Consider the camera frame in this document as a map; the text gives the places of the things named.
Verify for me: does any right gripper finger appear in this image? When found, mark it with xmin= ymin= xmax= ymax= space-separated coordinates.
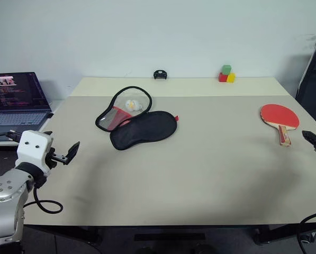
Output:
xmin=302 ymin=130 xmax=316 ymax=154

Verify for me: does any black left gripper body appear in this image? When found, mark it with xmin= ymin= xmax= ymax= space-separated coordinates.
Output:
xmin=45 ymin=147 xmax=59 ymax=170

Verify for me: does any red table tennis paddle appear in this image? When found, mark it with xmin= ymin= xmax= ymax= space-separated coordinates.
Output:
xmin=259 ymin=104 xmax=300 ymax=148

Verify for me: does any black red paddle case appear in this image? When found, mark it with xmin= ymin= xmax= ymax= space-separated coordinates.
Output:
xmin=95 ymin=85 xmax=180 ymax=151

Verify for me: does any open black laptop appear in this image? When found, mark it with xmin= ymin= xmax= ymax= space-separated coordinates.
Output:
xmin=0 ymin=71 xmax=54 ymax=134

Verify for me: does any grey caster wheel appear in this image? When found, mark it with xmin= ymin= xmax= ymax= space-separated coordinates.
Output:
xmin=300 ymin=231 xmax=316 ymax=244

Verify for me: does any small black clamp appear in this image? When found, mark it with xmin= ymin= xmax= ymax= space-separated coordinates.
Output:
xmin=153 ymin=69 xmax=169 ymax=80

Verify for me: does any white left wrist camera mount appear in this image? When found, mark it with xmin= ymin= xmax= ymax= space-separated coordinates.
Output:
xmin=16 ymin=130 xmax=54 ymax=177

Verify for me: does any black usb camera cable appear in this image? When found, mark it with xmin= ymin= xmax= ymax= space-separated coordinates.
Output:
xmin=0 ymin=129 xmax=23 ymax=145

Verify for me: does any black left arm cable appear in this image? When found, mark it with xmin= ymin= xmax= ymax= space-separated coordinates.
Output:
xmin=23 ymin=182 xmax=64 ymax=214

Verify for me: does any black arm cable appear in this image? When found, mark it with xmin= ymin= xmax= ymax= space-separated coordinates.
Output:
xmin=23 ymin=182 xmax=64 ymax=214
xmin=297 ymin=210 xmax=316 ymax=254

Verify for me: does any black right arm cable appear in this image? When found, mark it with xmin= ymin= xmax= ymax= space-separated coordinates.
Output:
xmin=297 ymin=210 xmax=316 ymax=254

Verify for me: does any black table frame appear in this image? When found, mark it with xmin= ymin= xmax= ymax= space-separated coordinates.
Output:
xmin=22 ymin=224 xmax=316 ymax=246

